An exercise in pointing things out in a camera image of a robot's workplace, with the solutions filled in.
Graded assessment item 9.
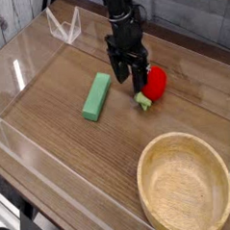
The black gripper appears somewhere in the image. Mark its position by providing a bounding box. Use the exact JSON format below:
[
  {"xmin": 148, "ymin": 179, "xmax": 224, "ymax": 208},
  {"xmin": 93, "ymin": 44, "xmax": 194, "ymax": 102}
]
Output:
[{"xmin": 105, "ymin": 17, "xmax": 148, "ymax": 93}]

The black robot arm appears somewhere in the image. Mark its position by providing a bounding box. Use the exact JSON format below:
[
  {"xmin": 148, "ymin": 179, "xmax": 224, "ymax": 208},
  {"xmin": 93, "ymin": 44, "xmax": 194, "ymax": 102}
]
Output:
[{"xmin": 103, "ymin": 0, "xmax": 148, "ymax": 93}]

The clear acrylic enclosure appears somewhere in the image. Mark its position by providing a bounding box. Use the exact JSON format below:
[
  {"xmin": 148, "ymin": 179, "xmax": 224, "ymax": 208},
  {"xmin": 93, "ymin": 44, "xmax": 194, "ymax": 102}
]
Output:
[{"xmin": 0, "ymin": 3, "xmax": 230, "ymax": 230}]

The grey metal table frame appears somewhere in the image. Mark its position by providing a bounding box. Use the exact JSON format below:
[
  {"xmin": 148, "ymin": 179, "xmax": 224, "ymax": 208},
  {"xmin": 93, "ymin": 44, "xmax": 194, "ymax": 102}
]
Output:
[{"xmin": 0, "ymin": 176, "xmax": 62, "ymax": 230}]

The green foam block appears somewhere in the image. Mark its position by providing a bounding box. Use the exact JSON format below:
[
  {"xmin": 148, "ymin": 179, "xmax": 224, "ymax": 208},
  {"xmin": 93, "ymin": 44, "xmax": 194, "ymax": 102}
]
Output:
[{"xmin": 82, "ymin": 72, "xmax": 111, "ymax": 121}]

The red plush strawberry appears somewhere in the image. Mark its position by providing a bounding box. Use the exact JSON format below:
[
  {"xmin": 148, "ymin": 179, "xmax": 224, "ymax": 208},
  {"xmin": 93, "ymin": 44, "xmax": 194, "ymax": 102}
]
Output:
[{"xmin": 134, "ymin": 66, "xmax": 167, "ymax": 111}]

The wooden bowl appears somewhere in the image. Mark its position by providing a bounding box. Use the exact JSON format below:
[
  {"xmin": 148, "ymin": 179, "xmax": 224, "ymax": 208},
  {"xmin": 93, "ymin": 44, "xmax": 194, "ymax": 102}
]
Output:
[{"xmin": 137, "ymin": 132, "xmax": 230, "ymax": 230}]

